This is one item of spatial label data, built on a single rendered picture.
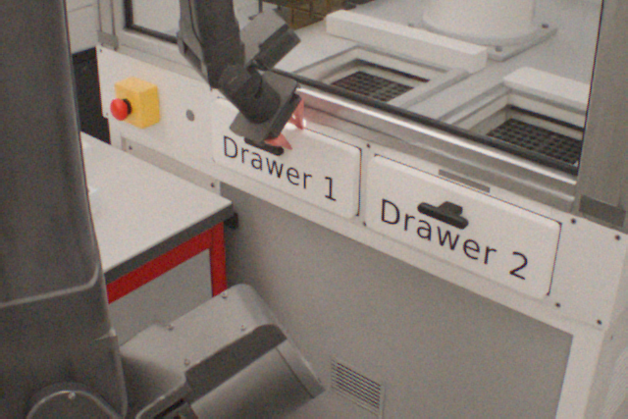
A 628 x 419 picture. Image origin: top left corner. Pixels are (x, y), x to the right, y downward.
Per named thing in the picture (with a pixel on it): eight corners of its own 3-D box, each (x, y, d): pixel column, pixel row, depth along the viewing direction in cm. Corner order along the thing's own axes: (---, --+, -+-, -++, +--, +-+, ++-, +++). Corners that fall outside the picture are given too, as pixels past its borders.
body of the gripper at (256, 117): (304, 87, 122) (279, 60, 116) (266, 149, 120) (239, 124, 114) (271, 76, 126) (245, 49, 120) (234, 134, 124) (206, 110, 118)
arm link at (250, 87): (194, 67, 114) (214, 89, 111) (233, 30, 114) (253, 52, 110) (222, 92, 120) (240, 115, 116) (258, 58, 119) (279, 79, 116)
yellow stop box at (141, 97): (138, 131, 149) (135, 93, 146) (113, 120, 153) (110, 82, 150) (161, 122, 153) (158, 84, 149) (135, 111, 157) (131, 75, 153)
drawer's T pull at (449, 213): (463, 232, 110) (464, 222, 109) (415, 212, 114) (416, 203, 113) (478, 220, 112) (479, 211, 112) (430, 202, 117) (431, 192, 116)
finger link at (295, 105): (325, 122, 128) (296, 90, 121) (300, 163, 127) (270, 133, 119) (291, 109, 132) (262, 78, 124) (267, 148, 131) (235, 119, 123)
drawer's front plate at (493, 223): (542, 300, 110) (554, 229, 105) (364, 226, 126) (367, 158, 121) (548, 294, 111) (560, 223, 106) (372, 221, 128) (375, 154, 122)
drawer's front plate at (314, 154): (350, 220, 128) (353, 152, 123) (212, 161, 144) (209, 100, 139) (358, 215, 129) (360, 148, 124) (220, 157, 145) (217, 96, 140)
